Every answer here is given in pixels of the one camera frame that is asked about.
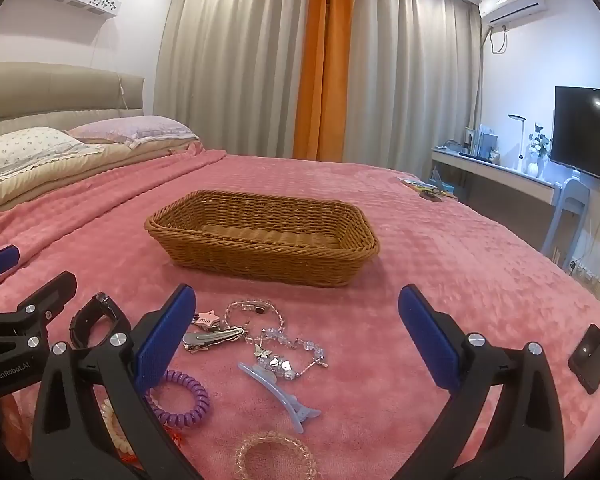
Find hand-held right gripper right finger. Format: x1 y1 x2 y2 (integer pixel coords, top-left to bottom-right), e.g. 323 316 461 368
398 284 576 480

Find brown wicker basket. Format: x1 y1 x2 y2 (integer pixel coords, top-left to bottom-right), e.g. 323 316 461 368
144 190 381 288

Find silver metal hair clip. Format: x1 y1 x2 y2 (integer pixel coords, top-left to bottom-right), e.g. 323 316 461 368
182 326 247 354

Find clear crystal bead bracelet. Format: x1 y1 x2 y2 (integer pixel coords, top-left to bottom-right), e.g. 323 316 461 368
224 299 285 333

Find black television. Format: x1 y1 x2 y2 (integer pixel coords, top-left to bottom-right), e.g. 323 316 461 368
549 86 600 189

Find orange curtain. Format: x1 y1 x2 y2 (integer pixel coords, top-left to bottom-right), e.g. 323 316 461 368
292 0 356 162

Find pink plush blanket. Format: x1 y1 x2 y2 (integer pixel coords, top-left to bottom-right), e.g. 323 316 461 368
0 146 600 480

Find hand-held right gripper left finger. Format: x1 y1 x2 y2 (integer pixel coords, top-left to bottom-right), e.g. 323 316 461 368
30 284 206 480

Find books on desk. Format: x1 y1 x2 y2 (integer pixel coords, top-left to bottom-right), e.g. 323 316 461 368
462 125 501 162

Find colourful booklets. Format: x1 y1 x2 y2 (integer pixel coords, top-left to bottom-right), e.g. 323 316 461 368
399 175 459 204

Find butterfly charm bead bracelet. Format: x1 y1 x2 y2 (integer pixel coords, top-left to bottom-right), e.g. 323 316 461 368
252 326 329 382

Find white air conditioner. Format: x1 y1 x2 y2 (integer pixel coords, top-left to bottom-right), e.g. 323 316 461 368
478 0 549 26

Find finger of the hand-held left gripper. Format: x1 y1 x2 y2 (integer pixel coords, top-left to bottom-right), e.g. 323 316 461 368
0 271 78 358
0 245 21 283

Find white floral pillow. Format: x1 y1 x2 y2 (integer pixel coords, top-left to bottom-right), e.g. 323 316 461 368
0 126 104 187

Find black wrist watch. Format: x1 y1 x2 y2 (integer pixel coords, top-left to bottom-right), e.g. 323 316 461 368
69 292 132 352

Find white air conditioner pipe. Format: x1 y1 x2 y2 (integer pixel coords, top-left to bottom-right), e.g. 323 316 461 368
477 24 509 128

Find white vase with flowers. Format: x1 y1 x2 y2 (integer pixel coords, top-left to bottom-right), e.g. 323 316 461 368
525 123 552 179

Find beige quilt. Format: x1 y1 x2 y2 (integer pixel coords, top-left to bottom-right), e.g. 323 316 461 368
0 141 202 217

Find grey curtain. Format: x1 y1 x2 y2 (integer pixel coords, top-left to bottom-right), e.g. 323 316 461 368
152 0 312 159
344 0 484 182

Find lilac pillow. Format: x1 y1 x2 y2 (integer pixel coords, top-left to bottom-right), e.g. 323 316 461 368
67 115 201 150

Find beige padded headboard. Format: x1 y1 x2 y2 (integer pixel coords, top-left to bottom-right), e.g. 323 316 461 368
0 62 146 147

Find black phone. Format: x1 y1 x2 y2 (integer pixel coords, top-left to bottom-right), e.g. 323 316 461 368
567 323 600 395

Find cream pearl bracelet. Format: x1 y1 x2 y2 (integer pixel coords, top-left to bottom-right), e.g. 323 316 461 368
100 396 132 462

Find white desk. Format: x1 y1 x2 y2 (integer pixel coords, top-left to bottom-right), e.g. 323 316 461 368
431 146 564 207

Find light blue chair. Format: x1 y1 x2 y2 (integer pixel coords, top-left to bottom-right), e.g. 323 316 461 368
540 177 592 262

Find white power strip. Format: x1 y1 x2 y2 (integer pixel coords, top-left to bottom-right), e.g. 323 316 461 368
569 257 600 282

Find purple spiral hair tie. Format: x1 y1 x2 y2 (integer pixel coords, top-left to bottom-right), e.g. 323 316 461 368
145 370 211 429

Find blue hair claw clip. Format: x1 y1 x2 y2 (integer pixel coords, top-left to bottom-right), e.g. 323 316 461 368
237 361 323 434

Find white desk lamp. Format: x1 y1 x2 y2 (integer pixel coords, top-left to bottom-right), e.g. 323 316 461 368
508 113 531 171

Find clear beige bead bracelet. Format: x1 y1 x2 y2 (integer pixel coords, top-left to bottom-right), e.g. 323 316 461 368
234 430 319 480

